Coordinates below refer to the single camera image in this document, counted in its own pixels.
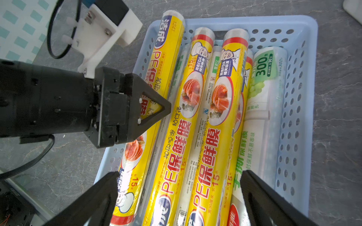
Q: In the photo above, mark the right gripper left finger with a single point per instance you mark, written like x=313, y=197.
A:
x=94, y=208

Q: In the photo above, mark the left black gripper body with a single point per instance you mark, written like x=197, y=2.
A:
x=40, y=100

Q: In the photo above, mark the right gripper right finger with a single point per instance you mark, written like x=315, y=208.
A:
x=265, y=207

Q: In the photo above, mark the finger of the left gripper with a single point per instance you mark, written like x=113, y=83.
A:
x=138, y=108

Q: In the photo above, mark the yellow red wrap roll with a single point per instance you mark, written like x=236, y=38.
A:
x=236, y=159

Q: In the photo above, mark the blue plastic basket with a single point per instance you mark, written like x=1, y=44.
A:
x=298, y=36

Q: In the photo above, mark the white plastic storage box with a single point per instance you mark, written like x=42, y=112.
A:
x=353, y=7

